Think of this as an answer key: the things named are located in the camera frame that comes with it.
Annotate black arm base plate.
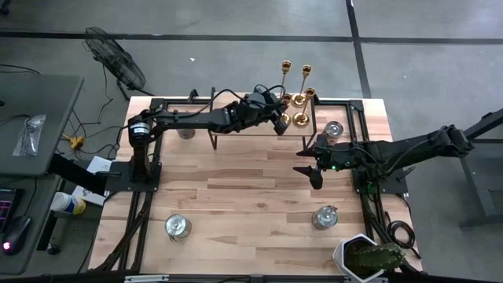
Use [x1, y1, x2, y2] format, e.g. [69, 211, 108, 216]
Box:
[105, 160, 163, 193]
[351, 163, 410, 197]

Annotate heart label tin can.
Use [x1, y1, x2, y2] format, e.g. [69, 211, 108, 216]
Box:
[324, 120, 345, 145]

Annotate black table frame rails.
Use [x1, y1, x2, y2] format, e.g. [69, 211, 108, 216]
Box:
[88, 88, 412, 276]

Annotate grey desk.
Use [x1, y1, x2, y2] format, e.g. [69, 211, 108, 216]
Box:
[0, 175, 66, 276]
[0, 72, 86, 178]

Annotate green cactus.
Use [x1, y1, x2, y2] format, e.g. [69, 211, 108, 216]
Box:
[345, 242, 406, 272]

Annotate black metal stand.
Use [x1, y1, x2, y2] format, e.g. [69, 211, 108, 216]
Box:
[433, 106, 503, 230]

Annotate backlit keyboard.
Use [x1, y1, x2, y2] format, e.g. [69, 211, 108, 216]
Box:
[0, 187, 25, 233]

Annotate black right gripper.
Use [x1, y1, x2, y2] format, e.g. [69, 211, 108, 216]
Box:
[292, 141, 357, 191]

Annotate white paper booklet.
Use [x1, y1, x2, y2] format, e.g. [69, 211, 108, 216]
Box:
[72, 155, 115, 208]

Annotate black floor fan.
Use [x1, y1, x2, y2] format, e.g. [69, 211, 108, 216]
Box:
[81, 26, 155, 102]

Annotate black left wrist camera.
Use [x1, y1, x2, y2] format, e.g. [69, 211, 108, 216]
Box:
[251, 89, 278, 109]

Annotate printed label tin can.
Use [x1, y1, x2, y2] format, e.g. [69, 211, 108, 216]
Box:
[311, 204, 340, 232]

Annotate yellow power plug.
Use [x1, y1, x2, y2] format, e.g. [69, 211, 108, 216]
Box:
[62, 133, 86, 151]

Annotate wooden shelf black metal frame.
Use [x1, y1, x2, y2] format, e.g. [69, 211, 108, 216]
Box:
[207, 86, 318, 151]

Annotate clear plastic bag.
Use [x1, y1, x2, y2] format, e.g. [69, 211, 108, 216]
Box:
[11, 112, 48, 158]

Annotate pale label tin can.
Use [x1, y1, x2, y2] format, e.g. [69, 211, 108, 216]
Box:
[163, 213, 193, 243]

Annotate potted cactus white pot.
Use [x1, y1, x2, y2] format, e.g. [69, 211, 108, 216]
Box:
[332, 233, 390, 283]

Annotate black computer mouse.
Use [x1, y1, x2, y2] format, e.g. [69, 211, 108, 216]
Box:
[1, 215, 33, 257]

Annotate coiled black cable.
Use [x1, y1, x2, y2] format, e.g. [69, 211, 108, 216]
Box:
[384, 210, 424, 261]

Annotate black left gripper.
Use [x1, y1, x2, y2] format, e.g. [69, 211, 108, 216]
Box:
[231, 92, 291, 137]

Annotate black slanted bar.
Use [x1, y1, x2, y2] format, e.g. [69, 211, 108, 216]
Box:
[46, 152, 123, 197]

